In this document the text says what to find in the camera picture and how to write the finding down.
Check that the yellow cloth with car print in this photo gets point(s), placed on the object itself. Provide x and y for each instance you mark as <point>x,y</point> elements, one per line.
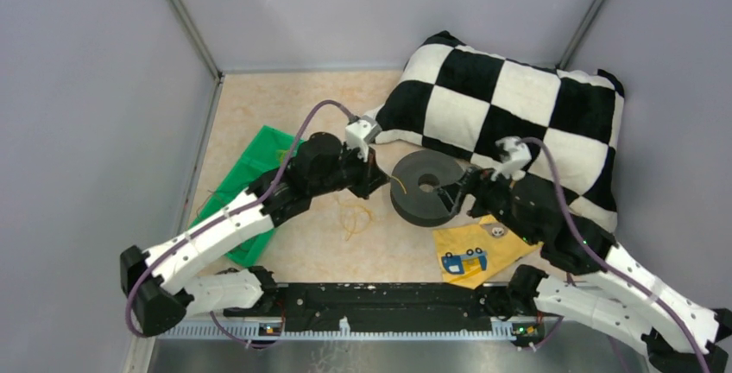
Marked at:
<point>471,254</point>

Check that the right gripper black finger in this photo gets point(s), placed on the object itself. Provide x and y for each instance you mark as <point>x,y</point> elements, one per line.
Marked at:
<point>453,195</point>
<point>471,179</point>

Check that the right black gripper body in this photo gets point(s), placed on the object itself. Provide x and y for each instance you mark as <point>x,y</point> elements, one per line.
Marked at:
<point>494,198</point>

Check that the black white checkered pillow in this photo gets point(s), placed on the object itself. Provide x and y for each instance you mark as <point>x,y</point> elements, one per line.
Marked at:
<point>460,101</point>

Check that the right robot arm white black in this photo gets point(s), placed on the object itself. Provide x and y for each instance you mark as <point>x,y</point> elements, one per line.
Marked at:
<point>634,306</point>

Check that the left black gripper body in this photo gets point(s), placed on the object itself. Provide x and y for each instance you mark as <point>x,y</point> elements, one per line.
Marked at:
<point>350,173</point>

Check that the black cable spool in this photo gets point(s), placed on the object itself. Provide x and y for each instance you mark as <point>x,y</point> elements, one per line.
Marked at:
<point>415,183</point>

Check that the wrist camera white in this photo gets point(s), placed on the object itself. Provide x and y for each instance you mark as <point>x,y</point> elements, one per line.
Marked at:
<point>515,155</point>
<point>360,134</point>

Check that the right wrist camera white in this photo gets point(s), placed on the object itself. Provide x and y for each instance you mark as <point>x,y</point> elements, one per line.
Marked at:
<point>515,155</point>

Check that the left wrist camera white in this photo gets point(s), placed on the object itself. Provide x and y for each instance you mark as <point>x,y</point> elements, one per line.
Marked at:
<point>360,134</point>

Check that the white slotted cable duct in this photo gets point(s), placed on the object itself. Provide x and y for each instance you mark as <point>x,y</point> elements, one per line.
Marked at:
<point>272,331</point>

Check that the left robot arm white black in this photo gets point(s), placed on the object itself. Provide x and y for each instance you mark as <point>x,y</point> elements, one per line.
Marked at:
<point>161,283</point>

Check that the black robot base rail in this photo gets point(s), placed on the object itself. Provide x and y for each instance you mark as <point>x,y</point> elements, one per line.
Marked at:
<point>388,307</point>

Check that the green compartment tray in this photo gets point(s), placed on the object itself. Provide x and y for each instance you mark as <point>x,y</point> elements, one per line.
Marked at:
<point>264,153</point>

